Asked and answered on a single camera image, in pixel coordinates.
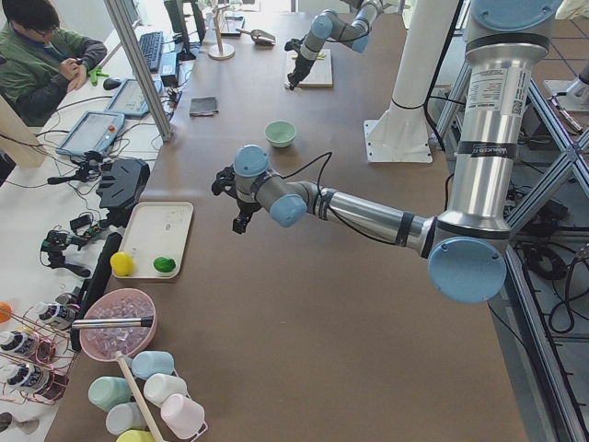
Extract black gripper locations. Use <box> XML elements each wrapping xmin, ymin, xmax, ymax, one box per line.
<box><xmin>293</xmin><ymin>54</ymin><xmax>313</xmax><ymax>79</ymax></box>
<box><xmin>237</xmin><ymin>199</ymin><xmax>260</xmax><ymax>222</ymax></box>

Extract mint green bowl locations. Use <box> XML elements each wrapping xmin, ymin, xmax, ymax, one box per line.
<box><xmin>264</xmin><ymin>121</ymin><xmax>297</xmax><ymax>148</ymax></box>

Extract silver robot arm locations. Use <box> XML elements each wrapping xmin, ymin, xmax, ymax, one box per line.
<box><xmin>227</xmin><ymin>1</ymin><xmax>562</xmax><ymax>303</ymax></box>
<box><xmin>284</xmin><ymin>0</ymin><xmax>405</xmax><ymax>89</ymax></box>

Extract pink bowl with ice cubes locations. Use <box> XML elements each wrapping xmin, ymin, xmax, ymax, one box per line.
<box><xmin>79</xmin><ymin>288</ymin><xmax>157</xmax><ymax>362</ymax></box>

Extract bamboo cutting board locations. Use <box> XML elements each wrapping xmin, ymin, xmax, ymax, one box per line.
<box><xmin>284</xmin><ymin>49</ymin><xmax>333</xmax><ymax>88</ymax></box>

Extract metal scoop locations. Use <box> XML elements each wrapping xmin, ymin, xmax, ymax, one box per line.
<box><xmin>237</xmin><ymin>28</ymin><xmax>276</xmax><ymax>47</ymax></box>

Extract wooden stand with round base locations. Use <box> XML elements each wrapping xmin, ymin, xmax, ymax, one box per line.
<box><xmin>203</xmin><ymin>1</ymin><xmax>235</xmax><ymax>61</ymax></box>

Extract beige cartoon tray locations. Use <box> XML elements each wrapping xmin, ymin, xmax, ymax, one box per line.
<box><xmin>111</xmin><ymin>202</ymin><xmax>193</xmax><ymax>280</ymax></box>

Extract green lime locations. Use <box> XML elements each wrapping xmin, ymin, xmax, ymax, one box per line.
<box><xmin>153</xmin><ymin>256</ymin><xmax>177</xmax><ymax>273</ymax></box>

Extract grey folded cloth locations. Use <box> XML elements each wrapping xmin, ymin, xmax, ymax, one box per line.
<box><xmin>189</xmin><ymin>97</ymin><xmax>219</xmax><ymax>118</ymax></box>

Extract yellow lemon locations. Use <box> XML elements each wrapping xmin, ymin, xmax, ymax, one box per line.
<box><xmin>110</xmin><ymin>251</ymin><xmax>134</xmax><ymax>277</ymax></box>

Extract metal tongs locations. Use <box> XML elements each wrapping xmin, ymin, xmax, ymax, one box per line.
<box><xmin>71</xmin><ymin>316</ymin><xmax>155</xmax><ymax>330</ymax></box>

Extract black keyboard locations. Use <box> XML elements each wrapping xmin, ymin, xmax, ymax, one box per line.
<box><xmin>138</xmin><ymin>31</ymin><xmax>164</xmax><ymax>73</ymax></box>

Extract blue teach pendant far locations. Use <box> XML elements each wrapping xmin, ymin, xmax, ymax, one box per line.
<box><xmin>105</xmin><ymin>78</ymin><xmax>149</xmax><ymax>119</ymax></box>

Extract blue teach pendant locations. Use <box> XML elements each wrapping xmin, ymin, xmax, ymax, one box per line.
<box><xmin>55</xmin><ymin>111</ymin><xmax>125</xmax><ymax>157</ymax></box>
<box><xmin>105</xmin><ymin>78</ymin><xmax>149</xmax><ymax>119</ymax></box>

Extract blue teach pendant near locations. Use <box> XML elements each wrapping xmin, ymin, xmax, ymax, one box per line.
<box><xmin>55</xmin><ymin>111</ymin><xmax>125</xmax><ymax>157</ymax></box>

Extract blue plastic cup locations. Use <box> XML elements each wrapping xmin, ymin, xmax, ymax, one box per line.
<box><xmin>132</xmin><ymin>350</ymin><xmax>175</xmax><ymax>380</ymax></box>

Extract black computer mouse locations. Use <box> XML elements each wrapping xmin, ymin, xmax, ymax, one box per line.
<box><xmin>102</xmin><ymin>77</ymin><xmax>121</xmax><ymax>91</ymax></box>

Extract white plastic cup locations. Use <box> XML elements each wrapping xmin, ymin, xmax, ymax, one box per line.
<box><xmin>144</xmin><ymin>373</ymin><xmax>188</xmax><ymax>407</ymax></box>

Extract pink plastic cup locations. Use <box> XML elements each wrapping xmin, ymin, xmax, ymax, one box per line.
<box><xmin>160</xmin><ymin>393</ymin><xmax>208</xmax><ymax>439</ymax></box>

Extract mint plastic cup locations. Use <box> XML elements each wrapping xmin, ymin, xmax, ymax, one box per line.
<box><xmin>87</xmin><ymin>376</ymin><xmax>133</xmax><ymax>413</ymax></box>

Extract wooden cup rack pole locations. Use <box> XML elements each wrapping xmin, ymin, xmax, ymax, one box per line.
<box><xmin>114</xmin><ymin>352</ymin><xmax>165</xmax><ymax>442</ymax></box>

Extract pale grey plastic cup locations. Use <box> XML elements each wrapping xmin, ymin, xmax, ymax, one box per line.
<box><xmin>105</xmin><ymin>402</ymin><xmax>147</xmax><ymax>436</ymax></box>

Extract person in green jacket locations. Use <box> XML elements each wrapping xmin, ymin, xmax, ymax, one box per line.
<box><xmin>1</xmin><ymin>0</ymin><xmax>108</xmax><ymax>127</ymax></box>

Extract yellow plastic cup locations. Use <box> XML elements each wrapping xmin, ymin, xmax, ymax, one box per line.
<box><xmin>116</xmin><ymin>429</ymin><xmax>155</xmax><ymax>442</ymax></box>

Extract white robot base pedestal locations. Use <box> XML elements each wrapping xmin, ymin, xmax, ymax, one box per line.
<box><xmin>364</xmin><ymin>0</ymin><xmax>461</xmax><ymax>163</ymax></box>

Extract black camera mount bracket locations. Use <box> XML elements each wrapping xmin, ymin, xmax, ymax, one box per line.
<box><xmin>96</xmin><ymin>158</ymin><xmax>150</xmax><ymax>209</ymax></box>

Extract aluminium frame post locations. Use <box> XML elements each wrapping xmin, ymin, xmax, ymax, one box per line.
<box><xmin>103</xmin><ymin>0</ymin><xmax>173</xmax><ymax>142</ymax></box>

